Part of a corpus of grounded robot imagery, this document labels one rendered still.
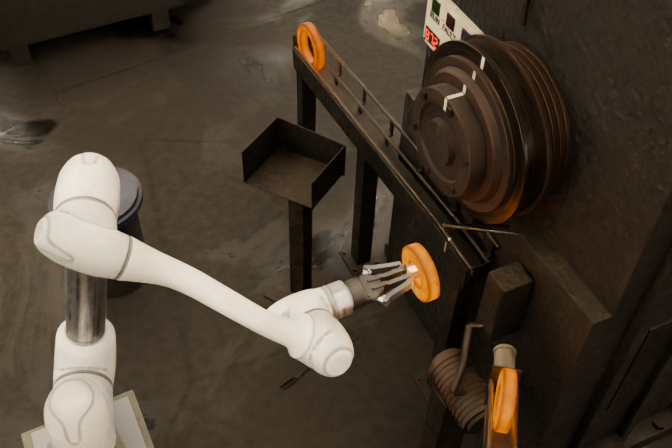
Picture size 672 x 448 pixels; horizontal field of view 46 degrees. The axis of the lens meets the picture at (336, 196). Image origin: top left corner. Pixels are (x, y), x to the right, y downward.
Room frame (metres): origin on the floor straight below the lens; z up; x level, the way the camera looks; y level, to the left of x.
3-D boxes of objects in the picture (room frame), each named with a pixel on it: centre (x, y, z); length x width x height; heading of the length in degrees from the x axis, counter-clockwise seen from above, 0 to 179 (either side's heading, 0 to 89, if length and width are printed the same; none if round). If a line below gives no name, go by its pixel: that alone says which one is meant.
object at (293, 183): (1.84, 0.14, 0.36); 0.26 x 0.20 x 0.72; 61
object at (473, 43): (1.51, -0.35, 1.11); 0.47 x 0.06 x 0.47; 26
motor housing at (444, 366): (1.15, -0.38, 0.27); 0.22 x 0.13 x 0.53; 26
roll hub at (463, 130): (1.46, -0.27, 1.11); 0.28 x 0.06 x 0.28; 26
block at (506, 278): (1.30, -0.47, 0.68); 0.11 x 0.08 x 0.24; 116
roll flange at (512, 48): (1.54, -0.43, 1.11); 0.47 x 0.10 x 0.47; 26
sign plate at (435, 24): (1.86, -0.30, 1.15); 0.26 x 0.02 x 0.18; 26
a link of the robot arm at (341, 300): (1.18, -0.01, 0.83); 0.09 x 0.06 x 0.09; 26
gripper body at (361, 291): (1.21, -0.08, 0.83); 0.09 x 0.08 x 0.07; 116
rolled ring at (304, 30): (2.49, 0.12, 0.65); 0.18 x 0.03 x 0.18; 29
